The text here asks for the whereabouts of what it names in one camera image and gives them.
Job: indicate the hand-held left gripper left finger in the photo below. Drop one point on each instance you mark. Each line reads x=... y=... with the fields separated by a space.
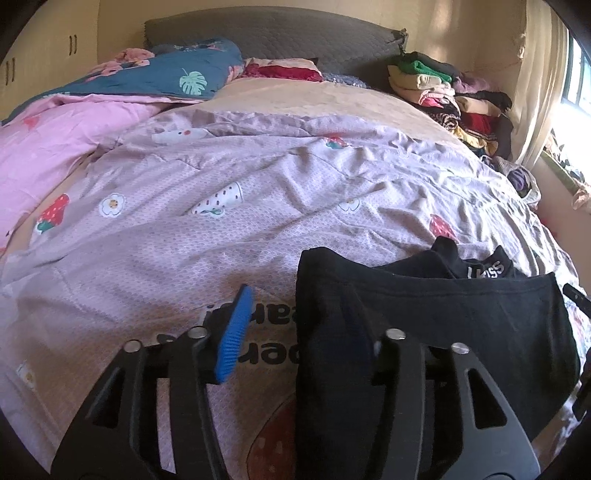
x=235 y=332

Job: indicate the cream curtain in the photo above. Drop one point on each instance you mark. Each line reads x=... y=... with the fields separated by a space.
x=540 y=92

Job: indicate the black printed sweater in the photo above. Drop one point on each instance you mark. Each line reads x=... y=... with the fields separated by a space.
x=461 y=314

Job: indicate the blue leaf print blanket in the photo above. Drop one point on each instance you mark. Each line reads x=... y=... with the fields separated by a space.
x=152 y=74

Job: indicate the purple strawberry print quilt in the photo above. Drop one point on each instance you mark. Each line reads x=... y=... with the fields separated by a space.
x=207 y=240

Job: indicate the pink blanket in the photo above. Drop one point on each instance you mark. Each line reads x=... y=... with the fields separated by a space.
x=51 y=138

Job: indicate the grey quilted headboard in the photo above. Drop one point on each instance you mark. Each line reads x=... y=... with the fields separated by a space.
x=277 y=37

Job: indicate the cream wardrobe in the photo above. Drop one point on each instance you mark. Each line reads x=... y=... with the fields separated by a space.
x=41 y=50

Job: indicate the grey patterned pillow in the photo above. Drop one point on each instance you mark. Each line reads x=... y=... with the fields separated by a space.
x=344 y=79

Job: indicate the beige bed sheet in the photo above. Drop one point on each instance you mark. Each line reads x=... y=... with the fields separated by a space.
x=323 y=104

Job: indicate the white bag of clothes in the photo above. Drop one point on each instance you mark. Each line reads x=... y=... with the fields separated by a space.
x=519 y=177

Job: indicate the red cloth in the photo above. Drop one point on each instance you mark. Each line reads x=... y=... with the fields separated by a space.
x=281 y=71

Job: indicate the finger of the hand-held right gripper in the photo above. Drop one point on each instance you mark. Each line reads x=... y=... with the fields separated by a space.
x=577 y=299

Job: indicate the pile of folded clothes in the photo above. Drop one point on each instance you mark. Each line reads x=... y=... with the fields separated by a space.
x=443 y=101

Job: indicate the clothes on window sill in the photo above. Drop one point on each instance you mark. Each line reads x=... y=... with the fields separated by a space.
x=570 y=166

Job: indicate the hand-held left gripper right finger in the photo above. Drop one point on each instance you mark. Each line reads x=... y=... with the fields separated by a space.
x=397 y=364

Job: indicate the window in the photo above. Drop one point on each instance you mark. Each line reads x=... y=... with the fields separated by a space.
x=579 y=87

